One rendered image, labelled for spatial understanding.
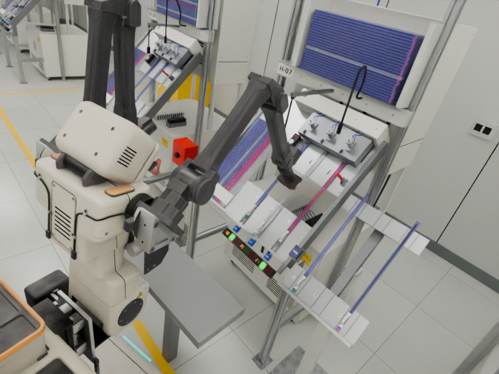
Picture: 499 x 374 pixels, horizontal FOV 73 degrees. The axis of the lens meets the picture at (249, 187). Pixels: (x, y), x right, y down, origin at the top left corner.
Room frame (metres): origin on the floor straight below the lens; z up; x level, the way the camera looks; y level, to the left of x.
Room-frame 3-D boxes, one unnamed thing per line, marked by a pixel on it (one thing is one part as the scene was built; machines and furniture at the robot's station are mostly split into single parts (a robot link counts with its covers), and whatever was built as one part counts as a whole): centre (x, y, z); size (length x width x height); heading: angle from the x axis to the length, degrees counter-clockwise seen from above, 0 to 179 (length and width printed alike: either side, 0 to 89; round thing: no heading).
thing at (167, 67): (2.62, 0.80, 0.66); 1.01 x 0.73 x 1.31; 138
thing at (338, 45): (1.66, -0.36, 1.52); 0.51 x 0.13 x 0.27; 48
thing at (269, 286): (1.79, -0.39, 0.31); 0.70 x 0.65 x 0.62; 48
